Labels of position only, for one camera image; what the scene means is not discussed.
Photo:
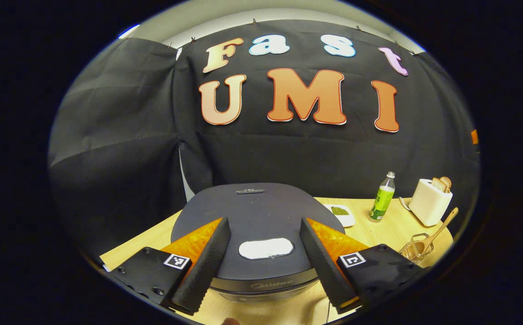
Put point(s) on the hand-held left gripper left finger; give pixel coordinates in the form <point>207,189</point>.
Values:
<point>207,266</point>

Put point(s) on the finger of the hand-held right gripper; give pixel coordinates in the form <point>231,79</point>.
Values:
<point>474,136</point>

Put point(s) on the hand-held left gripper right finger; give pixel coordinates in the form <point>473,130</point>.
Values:
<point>320,266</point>

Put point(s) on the dark grey rice cooker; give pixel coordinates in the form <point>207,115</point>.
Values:
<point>261,212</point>

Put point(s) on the wooden spoon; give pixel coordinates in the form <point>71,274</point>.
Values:
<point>440,231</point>

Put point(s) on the white divided grain dish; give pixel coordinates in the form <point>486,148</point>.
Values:
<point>340,216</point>

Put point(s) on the white toaster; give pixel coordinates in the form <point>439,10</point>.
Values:
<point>428,205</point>

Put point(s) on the green label plastic bottle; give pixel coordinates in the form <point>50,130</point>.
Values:
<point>382,201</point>

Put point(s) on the black backdrop cloth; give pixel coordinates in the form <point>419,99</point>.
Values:
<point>288,153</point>

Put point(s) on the ceiling light strip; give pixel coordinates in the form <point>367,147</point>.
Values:
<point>128,31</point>

